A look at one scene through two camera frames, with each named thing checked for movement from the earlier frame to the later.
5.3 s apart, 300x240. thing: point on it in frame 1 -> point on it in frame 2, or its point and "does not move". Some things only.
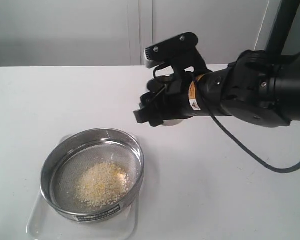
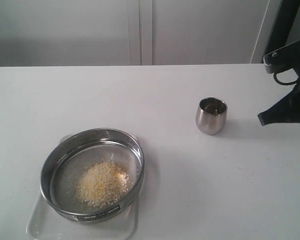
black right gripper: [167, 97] -> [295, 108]
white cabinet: [115, 33] does not move
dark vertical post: [282, 25] does not move
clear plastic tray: [45, 224] does not move
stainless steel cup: [171, 122] -> [211, 115]
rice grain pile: [102, 185] does not move
